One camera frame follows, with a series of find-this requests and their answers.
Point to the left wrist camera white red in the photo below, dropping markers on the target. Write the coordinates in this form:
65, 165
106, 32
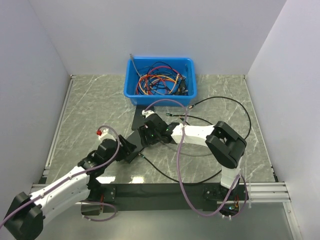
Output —
103, 133

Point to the black network switch box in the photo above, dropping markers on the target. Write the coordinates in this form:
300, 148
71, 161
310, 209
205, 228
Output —
135, 138

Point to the black cable teal plug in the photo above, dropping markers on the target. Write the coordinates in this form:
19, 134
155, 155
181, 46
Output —
181, 116

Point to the blue plastic bin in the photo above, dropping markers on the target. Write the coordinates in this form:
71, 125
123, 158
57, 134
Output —
149, 79

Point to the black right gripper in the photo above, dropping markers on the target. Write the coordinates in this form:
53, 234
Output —
144, 131

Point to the black flat box far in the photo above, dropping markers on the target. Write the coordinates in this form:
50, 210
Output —
138, 118

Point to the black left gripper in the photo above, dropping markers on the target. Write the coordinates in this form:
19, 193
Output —
126, 149

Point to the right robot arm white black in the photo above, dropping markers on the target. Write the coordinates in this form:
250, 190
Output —
226, 145

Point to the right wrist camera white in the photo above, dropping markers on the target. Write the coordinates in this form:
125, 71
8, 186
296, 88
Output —
146, 113

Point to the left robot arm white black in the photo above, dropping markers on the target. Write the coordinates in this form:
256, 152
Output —
28, 214

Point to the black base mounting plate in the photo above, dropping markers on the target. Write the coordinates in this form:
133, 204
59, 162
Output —
159, 196

